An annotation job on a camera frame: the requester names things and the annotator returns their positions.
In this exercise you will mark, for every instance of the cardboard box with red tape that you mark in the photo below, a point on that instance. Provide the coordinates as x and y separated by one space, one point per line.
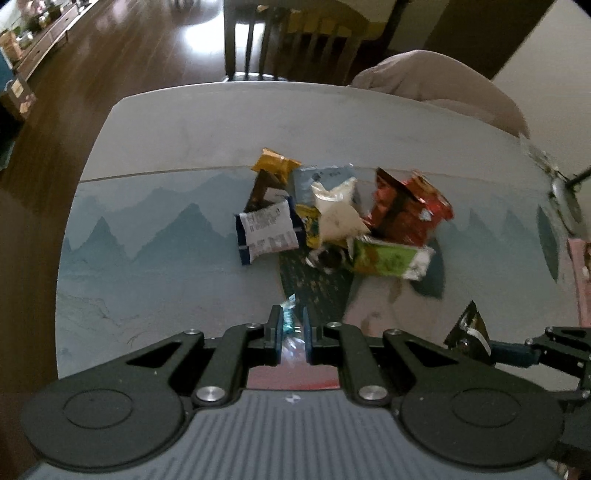
297 376

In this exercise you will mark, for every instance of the cream white snack pouch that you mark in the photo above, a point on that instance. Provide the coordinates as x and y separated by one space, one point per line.
339 219

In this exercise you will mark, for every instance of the white and blue biscuit packet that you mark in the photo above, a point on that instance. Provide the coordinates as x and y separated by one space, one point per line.
273 229

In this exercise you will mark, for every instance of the long tv console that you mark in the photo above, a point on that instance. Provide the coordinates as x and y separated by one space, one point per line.
30 39

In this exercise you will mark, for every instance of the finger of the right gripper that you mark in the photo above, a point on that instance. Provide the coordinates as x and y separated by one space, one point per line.
513 354

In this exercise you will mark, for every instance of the dark wooden dining chair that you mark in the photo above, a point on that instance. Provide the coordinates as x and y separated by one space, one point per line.
297 41

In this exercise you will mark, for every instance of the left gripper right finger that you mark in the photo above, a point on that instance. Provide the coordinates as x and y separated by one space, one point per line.
344 347

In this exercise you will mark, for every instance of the small teal foil candy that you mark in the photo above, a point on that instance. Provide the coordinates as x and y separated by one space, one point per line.
293 344

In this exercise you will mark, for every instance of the dark red foil snack bag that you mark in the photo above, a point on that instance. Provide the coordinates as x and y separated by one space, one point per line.
469 335

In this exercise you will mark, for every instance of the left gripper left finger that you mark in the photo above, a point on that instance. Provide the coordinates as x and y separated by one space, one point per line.
229 358

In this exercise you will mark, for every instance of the pink upholstered chair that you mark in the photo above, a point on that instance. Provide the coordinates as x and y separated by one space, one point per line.
439 80

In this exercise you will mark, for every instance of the yellow minion snack packet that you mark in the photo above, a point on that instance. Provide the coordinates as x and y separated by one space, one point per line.
310 216

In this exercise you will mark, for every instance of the green wafer snack packet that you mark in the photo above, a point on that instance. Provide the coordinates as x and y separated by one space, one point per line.
374 257

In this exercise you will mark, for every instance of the pink cloth on table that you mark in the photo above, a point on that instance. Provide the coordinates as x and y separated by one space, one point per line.
579 251

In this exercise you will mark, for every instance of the small black foil candy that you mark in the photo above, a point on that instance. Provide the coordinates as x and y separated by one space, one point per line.
329 259

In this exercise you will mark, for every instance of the grey desk lamp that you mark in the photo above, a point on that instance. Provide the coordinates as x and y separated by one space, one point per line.
563 195

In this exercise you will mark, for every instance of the red Korean chip bag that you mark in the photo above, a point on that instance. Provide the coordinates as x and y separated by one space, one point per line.
406 211

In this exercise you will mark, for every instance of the grey blue snack packet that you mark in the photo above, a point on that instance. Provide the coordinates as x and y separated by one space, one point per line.
300 180

